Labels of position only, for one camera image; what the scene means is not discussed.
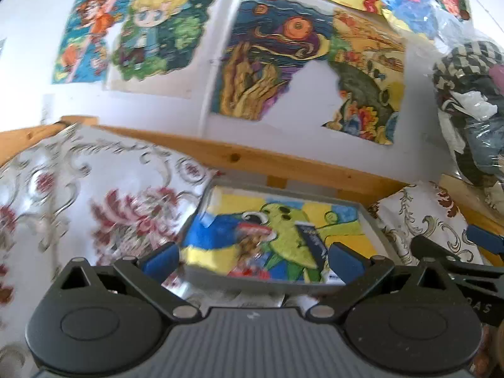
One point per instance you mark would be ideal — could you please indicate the anime boy wall drawing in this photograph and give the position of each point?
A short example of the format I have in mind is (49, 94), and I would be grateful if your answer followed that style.
(159, 50)

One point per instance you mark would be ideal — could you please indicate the floral white bed cover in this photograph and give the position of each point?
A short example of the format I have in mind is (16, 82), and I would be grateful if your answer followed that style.
(75, 203)

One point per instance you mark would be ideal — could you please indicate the grey tray with cartoon lining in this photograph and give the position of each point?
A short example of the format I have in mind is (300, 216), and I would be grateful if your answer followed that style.
(209, 248)

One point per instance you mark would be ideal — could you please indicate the plastic bag of clothes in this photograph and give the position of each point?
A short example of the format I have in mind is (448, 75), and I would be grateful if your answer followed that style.
(468, 84)

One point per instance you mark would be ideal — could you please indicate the landscape wall drawing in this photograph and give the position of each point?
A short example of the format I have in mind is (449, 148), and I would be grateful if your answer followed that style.
(369, 60)

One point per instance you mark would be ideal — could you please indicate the starry night wall drawing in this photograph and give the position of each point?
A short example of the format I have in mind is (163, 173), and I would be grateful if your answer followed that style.
(269, 42)

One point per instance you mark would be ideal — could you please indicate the wooden bed frame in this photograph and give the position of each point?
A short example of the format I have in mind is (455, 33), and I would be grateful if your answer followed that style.
(350, 184)

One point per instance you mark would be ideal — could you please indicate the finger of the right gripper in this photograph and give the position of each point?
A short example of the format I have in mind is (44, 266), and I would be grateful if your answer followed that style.
(485, 239)

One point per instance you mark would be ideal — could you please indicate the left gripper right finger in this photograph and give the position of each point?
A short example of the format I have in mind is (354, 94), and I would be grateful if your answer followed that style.
(361, 276)

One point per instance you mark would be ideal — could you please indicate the orange girl wall drawing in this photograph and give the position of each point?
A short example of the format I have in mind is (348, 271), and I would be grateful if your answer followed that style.
(83, 52)

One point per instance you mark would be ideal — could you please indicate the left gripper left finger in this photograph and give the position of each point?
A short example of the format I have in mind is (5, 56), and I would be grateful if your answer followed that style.
(145, 277)

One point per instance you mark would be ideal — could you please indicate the dark blue stick packet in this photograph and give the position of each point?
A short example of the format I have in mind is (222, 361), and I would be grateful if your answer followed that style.
(314, 243)

